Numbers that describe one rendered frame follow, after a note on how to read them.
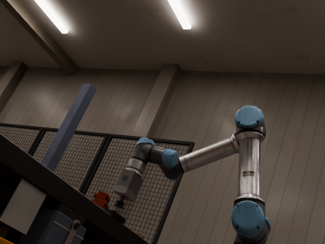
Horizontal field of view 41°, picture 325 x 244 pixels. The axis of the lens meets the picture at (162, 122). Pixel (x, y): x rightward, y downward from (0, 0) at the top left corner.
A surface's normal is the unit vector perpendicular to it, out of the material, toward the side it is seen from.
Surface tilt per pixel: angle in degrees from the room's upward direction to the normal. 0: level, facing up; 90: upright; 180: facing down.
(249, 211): 98
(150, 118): 90
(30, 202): 90
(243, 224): 97
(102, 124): 90
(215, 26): 180
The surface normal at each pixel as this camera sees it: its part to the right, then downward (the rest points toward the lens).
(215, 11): -0.36, 0.83
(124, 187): -0.37, -0.54
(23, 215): 0.81, 0.06
